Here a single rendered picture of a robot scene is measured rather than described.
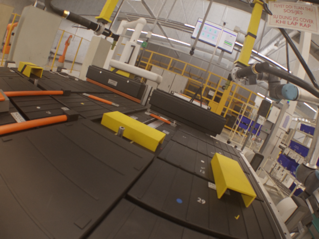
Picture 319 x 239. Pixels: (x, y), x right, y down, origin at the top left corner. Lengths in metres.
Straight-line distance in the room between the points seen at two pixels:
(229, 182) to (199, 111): 0.56
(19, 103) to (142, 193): 0.34
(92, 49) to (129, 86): 5.79
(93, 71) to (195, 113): 0.71
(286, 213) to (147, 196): 0.43
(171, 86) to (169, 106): 8.67
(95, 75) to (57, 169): 0.89
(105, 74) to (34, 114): 0.70
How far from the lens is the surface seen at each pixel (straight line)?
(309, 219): 0.74
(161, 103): 0.83
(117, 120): 0.38
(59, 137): 0.27
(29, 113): 0.36
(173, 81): 9.48
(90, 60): 6.54
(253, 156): 0.92
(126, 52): 3.30
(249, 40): 0.97
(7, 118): 0.34
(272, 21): 1.04
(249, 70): 0.71
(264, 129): 3.15
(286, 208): 0.53
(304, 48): 4.95
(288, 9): 1.10
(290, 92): 0.94
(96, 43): 6.59
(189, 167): 0.34
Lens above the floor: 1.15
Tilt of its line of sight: 13 degrees down
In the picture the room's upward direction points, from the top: 22 degrees clockwise
